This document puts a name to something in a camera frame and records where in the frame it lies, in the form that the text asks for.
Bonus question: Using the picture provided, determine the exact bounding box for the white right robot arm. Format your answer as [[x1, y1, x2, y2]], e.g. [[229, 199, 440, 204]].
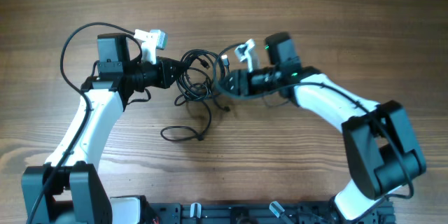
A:
[[215, 32, 426, 223]]

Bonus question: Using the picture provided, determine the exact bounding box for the black right camera cable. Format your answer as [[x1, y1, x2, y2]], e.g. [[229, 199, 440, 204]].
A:
[[211, 43, 415, 200]]

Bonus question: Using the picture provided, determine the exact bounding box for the black left camera cable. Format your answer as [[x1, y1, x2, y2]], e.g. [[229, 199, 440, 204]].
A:
[[26, 22, 143, 224]]

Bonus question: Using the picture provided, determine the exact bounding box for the black camera cable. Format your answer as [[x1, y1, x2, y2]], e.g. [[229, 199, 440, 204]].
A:
[[211, 43, 415, 200], [26, 22, 143, 224]]

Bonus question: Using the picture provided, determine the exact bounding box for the black USB cable bundle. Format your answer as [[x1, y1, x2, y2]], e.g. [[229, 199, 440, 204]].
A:
[[160, 48, 232, 143]]

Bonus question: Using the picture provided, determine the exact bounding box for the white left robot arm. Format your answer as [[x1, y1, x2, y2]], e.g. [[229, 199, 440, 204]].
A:
[[22, 29, 186, 223]]

